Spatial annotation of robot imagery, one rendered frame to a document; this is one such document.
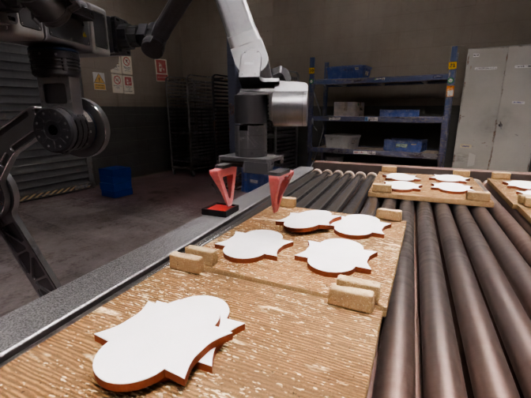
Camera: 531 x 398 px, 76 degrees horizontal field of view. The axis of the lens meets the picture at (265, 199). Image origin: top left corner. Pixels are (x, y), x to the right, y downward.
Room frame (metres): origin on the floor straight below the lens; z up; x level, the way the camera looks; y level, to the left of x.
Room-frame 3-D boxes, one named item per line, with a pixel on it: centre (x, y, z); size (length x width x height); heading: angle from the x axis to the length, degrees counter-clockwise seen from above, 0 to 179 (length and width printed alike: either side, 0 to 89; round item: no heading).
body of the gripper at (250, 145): (0.61, 0.03, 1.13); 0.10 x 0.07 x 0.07; 64
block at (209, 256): (0.55, 0.11, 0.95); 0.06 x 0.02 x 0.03; 65
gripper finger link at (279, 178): (0.59, -0.01, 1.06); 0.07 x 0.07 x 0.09; 64
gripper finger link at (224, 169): (0.63, 0.06, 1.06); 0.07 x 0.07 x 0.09; 64
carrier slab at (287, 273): (0.67, -0.09, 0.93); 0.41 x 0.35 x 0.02; 155
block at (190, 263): (0.52, 0.13, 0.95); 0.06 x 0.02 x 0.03; 66
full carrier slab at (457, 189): (1.20, -0.57, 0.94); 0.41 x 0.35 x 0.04; 157
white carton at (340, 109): (5.17, -1.22, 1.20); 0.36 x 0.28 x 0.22; 48
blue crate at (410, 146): (4.76, -1.94, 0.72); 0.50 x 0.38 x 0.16; 53
